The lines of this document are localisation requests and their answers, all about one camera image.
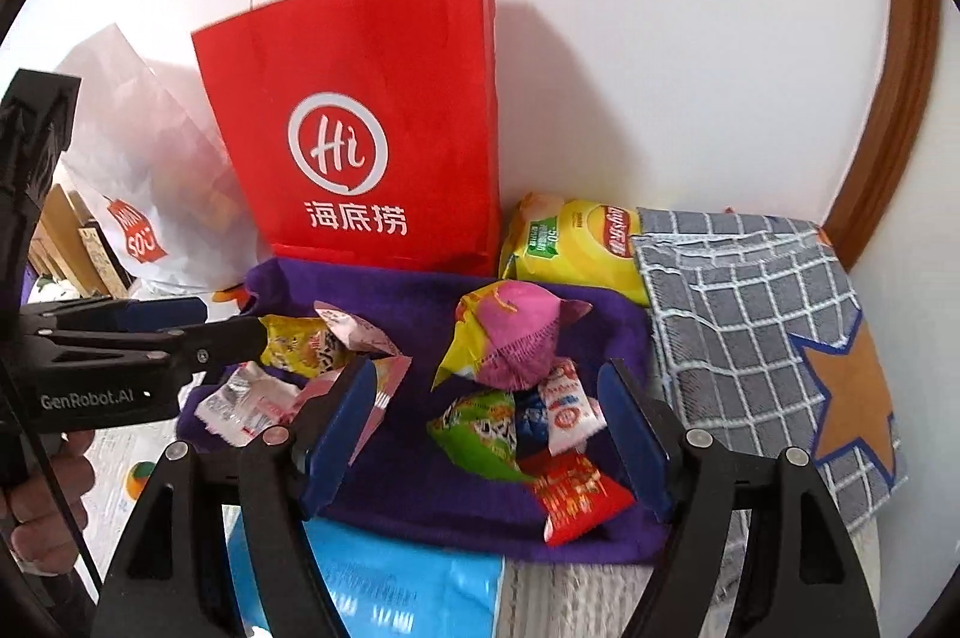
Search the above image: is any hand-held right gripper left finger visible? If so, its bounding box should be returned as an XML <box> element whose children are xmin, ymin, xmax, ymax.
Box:
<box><xmin>90</xmin><ymin>357</ymin><xmax>380</xmax><ymax>638</ymax></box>

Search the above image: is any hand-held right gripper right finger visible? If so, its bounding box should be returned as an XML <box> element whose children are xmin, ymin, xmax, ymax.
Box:
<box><xmin>598</xmin><ymin>357</ymin><xmax>882</xmax><ymax>638</ymax></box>

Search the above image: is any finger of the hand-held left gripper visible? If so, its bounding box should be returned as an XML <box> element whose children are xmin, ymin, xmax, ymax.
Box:
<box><xmin>21</xmin><ymin>296</ymin><xmax>209</xmax><ymax>337</ymax></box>
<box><xmin>41</xmin><ymin>315</ymin><xmax>269</xmax><ymax>385</ymax></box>

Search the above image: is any dusty pink snack packet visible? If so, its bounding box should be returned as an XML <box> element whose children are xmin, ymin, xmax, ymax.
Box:
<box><xmin>296</xmin><ymin>354</ymin><xmax>413</xmax><ymax>459</ymax></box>

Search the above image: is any pink stick sachet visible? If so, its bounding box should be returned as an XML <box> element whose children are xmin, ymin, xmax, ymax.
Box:
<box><xmin>538</xmin><ymin>362</ymin><xmax>607</xmax><ymax>457</ymax></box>

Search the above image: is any yellow snack packet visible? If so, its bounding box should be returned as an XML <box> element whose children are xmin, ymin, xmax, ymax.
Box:
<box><xmin>259</xmin><ymin>315</ymin><xmax>353</xmax><ymax>378</ymax></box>

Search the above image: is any red snack packet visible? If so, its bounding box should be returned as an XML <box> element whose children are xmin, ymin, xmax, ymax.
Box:
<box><xmin>517</xmin><ymin>450</ymin><xmax>637</xmax><ymax>547</ymax></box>

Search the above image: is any blue snack packet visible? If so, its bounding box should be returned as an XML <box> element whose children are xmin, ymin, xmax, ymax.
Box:
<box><xmin>516</xmin><ymin>405</ymin><xmax>552</xmax><ymax>455</ymax></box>

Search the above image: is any green snack packet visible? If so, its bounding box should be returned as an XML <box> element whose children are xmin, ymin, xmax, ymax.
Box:
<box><xmin>427</xmin><ymin>389</ymin><xmax>537</xmax><ymax>483</ymax></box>

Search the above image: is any pink and yellow snack bag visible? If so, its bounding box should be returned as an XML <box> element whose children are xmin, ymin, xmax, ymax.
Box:
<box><xmin>431</xmin><ymin>279</ymin><xmax>593</xmax><ymax>393</ymax></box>

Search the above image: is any person's left hand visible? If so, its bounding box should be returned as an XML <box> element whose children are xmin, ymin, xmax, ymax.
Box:
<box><xmin>0</xmin><ymin>432</ymin><xmax>97</xmax><ymax>579</ymax></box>

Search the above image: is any patterned box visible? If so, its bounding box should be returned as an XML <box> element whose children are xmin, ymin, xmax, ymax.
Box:
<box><xmin>75</xmin><ymin>221</ymin><xmax>125</xmax><ymax>299</ymax></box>

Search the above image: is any wooden headboard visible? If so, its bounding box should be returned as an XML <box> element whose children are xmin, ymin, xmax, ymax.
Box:
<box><xmin>30</xmin><ymin>182</ymin><xmax>95</xmax><ymax>279</ymax></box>

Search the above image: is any purple cloth tray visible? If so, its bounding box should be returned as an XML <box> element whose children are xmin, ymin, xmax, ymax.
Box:
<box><xmin>174</xmin><ymin>259</ymin><xmax>672</xmax><ymax>568</ymax></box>

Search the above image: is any white plastic bag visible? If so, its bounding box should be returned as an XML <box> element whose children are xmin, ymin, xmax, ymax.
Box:
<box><xmin>56</xmin><ymin>23</ymin><xmax>260</xmax><ymax>295</ymax></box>

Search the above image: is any blue tissue pack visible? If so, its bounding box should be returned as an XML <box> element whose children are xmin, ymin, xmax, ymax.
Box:
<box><xmin>225</xmin><ymin>510</ymin><xmax>503</xmax><ymax>638</ymax></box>

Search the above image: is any grey checked cloth with star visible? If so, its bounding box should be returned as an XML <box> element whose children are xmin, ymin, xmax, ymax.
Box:
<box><xmin>628</xmin><ymin>206</ymin><xmax>908</xmax><ymax>534</ymax></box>

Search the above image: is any fruit-printed tablecloth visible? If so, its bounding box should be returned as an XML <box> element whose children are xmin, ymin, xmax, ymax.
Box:
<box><xmin>75</xmin><ymin>281</ymin><xmax>882</xmax><ymax>638</ymax></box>

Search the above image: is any yellow chips bag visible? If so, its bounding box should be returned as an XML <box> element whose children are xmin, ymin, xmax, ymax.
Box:
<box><xmin>499</xmin><ymin>191</ymin><xmax>652</xmax><ymax>307</ymax></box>

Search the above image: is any red paper bag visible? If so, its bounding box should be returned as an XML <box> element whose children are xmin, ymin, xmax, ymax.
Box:
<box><xmin>191</xmin><ymin>0</ymin><xmax>500</xmax><ymax>279</ymax></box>

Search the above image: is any black cable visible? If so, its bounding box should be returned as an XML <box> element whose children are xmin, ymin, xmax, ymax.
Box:
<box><xmin>37</xmin><ymin>439</ymin><xmax>104</xmax><ymax>600</ymax></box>

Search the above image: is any wooden door frame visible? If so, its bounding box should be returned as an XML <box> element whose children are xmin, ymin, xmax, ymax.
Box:
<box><xmin>821</xmin><ymin>0</ymin><xmax>942</xmax><ymax>271</ymax></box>

